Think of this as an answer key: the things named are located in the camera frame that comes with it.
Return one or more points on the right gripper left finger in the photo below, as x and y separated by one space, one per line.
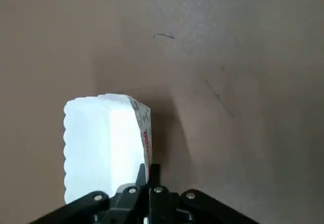
101 203

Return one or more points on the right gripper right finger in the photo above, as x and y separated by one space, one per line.
192 206

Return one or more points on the white box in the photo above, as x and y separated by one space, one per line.
101 145

